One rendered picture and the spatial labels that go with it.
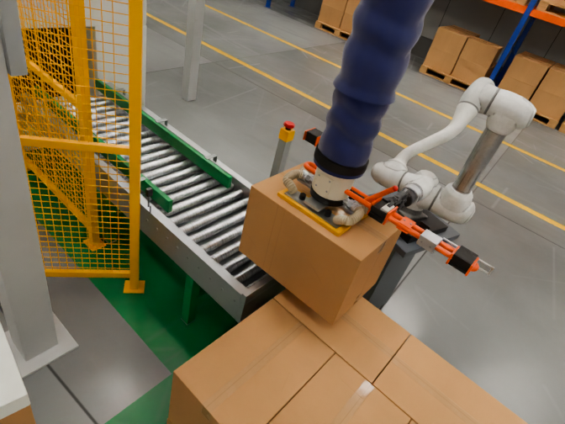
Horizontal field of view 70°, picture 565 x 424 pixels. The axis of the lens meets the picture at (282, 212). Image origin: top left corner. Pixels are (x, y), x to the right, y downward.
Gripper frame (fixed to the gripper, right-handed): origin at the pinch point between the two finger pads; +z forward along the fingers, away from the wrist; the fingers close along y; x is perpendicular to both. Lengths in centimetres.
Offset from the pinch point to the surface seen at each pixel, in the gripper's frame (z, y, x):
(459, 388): -13, 66, -62
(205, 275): 33, 69, 60
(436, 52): -706, 74, 247
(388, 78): 6, -49, 17
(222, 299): 33, 75, 46
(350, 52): 11, -53, 32
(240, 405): 67, 66, -1
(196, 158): -23, 59, 139
